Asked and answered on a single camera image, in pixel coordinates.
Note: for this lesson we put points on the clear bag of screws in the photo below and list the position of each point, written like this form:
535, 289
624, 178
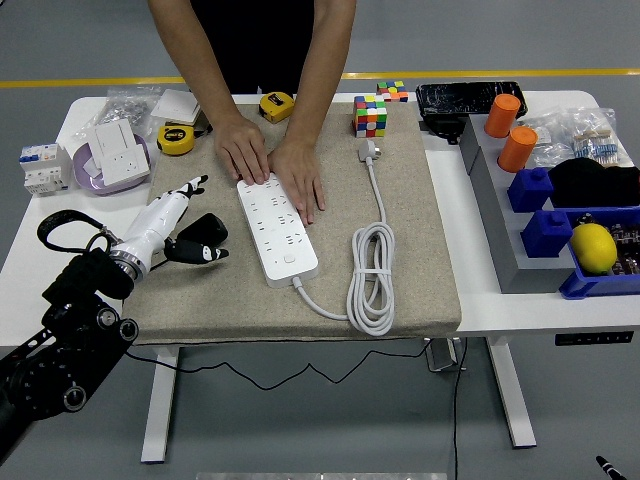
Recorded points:
122, 107

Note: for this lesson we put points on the small colourful puzzle cube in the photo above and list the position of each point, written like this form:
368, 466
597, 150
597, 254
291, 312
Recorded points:
392, 91

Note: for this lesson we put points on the large colourful puzzle cube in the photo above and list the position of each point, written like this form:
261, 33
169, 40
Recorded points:
370, 117

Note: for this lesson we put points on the grey stepped block holder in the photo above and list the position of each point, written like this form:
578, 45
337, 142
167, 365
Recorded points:
505, 240

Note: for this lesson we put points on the dark circuit boards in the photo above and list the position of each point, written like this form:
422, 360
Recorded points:
627, 250

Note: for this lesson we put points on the clear bag of resistors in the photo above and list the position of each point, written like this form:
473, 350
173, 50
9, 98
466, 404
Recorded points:
597, 137

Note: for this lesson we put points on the black cloth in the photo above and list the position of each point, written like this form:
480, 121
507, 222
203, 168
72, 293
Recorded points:
590, 185

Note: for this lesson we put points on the black plug adapter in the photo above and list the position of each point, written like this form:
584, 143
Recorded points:
207, 227

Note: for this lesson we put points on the orange cylinder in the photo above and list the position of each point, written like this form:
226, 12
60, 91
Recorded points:
501, 116
517, 150

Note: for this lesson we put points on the person's right hand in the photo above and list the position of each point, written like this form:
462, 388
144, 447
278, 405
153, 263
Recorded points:
242, 147

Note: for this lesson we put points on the black desk control panel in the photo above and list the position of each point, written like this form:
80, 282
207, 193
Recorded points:
595, 338

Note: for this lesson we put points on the person's right forearm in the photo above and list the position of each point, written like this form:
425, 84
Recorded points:
195, 55

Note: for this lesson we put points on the white switch plate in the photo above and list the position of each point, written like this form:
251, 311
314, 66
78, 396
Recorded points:
115, 137

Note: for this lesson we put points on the purple bowl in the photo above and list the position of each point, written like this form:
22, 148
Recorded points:
87, 182

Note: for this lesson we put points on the clear plastic bag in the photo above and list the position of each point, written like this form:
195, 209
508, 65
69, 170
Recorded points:
547, 140

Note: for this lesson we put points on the white wall socket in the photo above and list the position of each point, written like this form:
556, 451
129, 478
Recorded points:
125, 167

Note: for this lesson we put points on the blue block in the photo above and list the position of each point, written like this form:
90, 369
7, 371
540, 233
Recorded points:
546, 235
530, 191

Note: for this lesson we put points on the yellow lemon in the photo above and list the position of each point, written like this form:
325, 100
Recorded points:
594, 249

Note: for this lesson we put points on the black plastic tray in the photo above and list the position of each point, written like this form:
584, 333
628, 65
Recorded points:
460, 97

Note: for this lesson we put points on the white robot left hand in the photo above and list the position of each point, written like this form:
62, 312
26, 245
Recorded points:
150, 225

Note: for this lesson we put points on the white square switch panel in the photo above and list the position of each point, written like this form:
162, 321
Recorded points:
175, 106

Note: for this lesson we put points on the white circuit breaker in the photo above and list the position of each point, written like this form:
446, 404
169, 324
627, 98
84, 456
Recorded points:
45, 170

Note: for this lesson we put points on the white table leg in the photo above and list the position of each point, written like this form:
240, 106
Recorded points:
515, 400
160, 410

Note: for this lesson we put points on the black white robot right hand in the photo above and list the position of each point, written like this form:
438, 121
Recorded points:
607, 467

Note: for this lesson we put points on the blue storage bin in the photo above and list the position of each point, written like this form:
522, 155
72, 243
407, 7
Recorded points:
585, 287

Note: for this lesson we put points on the person's left forearm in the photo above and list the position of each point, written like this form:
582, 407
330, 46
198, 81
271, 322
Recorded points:
320, 60

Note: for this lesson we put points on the person's left hand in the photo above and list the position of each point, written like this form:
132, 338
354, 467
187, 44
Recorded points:
297, 175

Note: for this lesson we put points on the person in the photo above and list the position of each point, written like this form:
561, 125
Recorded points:
260, 40

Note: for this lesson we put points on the grey-brown mat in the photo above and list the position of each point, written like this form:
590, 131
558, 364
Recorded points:
225, 300

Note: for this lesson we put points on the white power strip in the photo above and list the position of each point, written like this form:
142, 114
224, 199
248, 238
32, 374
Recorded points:
280, 245

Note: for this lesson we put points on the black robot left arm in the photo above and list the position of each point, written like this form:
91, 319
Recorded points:
50, 380

